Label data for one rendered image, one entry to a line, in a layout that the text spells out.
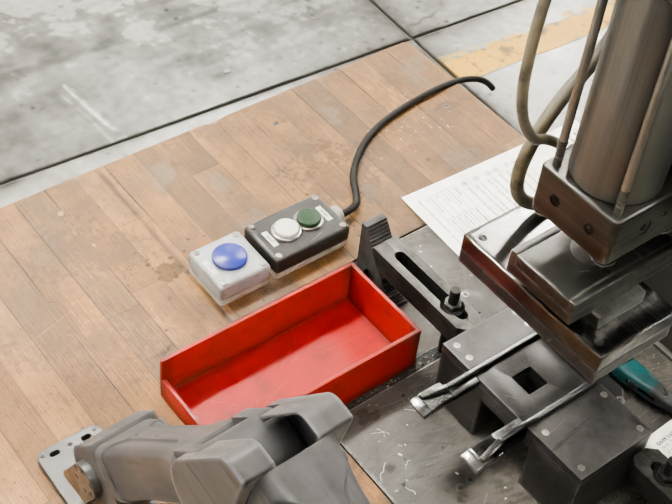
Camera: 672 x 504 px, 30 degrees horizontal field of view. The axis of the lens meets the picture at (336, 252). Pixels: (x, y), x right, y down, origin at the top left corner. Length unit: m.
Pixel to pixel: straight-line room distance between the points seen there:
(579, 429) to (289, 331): 0.34
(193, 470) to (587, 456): 0.49
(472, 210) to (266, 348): 0.34
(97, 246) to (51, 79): 1.71
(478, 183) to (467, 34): 1.82
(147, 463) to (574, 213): 0.40
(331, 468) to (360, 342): 0.58
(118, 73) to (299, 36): 0.49
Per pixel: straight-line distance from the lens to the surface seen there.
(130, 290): 1.43
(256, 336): 1.36
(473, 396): 1.29
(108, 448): 1.08
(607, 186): 1.03
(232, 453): 0.81
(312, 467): 0.81
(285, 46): 3.27
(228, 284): 1.39
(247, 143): 1.61
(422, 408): 1.24
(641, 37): 0.95
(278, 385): 1.34
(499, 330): 1.31
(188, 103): 3.08
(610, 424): 1.27
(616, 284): 1.12
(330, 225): 1.47
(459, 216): 1.54
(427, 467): 1.30
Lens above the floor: 1.96
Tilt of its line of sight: 46 degrees down
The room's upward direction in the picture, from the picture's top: 7 degrees clockwise
